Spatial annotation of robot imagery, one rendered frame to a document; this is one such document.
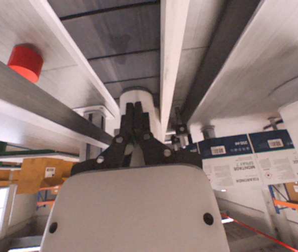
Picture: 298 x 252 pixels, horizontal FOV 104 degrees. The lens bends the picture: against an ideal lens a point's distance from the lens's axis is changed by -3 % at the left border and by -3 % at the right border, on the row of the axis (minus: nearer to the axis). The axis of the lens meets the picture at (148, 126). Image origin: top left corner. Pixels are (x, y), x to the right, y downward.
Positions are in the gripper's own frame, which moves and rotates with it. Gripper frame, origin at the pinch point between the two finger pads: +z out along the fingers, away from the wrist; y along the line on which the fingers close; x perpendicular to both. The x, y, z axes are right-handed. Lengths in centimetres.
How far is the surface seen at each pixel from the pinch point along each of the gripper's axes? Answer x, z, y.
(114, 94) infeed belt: -0.9, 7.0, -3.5
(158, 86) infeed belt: -0.5, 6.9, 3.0
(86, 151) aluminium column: -15.5, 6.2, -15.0
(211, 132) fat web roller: -23.2, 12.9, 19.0
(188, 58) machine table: 0.6, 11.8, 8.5
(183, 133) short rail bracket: -15.7, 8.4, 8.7
